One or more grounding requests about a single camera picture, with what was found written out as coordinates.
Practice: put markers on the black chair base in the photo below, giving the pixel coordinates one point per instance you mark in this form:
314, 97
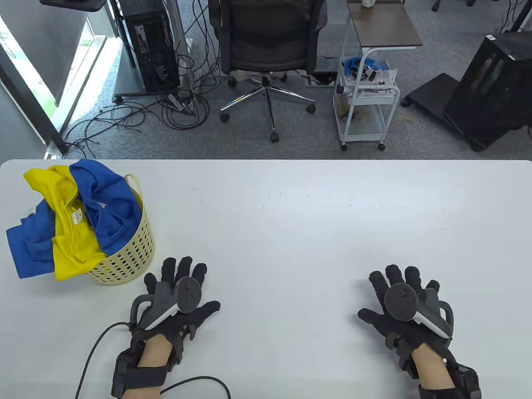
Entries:
436, 6

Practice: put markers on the brown top side table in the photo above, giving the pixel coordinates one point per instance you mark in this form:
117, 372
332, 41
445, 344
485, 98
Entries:
382, 25

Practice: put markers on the grey handheld controller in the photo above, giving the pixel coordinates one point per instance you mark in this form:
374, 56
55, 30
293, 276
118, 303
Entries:
189, 295
401, 301

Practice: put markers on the black computer case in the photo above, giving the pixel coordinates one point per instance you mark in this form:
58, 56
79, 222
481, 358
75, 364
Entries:
490, 95

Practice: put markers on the person's left hand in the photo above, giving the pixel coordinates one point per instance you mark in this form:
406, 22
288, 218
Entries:
205, 309

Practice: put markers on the black wheeled platform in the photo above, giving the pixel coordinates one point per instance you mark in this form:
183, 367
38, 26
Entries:
432, 91

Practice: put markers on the white rolling utility cart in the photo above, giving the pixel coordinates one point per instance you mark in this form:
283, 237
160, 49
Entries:
361, 138

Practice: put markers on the person's right forearm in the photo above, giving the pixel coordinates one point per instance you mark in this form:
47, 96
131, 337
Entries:
432, 365

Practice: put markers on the yellow t-shirt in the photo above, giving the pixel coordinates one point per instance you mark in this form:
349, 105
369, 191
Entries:
68, 245

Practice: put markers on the brown bag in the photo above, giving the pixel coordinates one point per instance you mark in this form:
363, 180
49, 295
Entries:
343, 106

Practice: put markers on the black stand pole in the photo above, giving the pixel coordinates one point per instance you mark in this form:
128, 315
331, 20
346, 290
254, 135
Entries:
521, 16

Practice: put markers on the clear bag of papers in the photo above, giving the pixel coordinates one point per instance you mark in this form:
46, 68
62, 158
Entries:
384, 77

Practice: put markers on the grey power strip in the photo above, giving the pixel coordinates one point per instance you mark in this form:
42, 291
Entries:
175, 102

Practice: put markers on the white crumpled object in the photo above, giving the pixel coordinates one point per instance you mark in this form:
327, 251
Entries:
368, 3

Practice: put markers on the blue cloth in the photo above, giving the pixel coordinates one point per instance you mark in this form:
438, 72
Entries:
353, 64

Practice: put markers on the black floor box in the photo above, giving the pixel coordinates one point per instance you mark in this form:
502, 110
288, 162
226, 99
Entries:
324, 66

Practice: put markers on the person's right hand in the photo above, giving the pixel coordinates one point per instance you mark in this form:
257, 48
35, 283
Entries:
370, 315

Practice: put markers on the blue t-shirt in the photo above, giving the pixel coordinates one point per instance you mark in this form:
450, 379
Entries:
112, 199
33, 245

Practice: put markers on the black window frame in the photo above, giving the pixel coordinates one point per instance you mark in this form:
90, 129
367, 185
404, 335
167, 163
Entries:
29, 105

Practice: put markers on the grey rolling desk base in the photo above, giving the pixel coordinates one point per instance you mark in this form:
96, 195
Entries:
129, 79

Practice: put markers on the yellow perforated laundry basket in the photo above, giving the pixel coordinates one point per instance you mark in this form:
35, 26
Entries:
133, 253

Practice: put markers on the black computer tower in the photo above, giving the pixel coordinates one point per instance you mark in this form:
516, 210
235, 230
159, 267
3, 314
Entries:
151, 50

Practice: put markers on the black desk top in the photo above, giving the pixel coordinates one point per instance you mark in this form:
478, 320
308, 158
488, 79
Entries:
70, 3

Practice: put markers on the black mesh office chair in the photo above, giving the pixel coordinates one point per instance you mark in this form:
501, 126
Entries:
266, 50

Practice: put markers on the person's left forearm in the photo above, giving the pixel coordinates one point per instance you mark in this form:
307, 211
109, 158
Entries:
153, 353

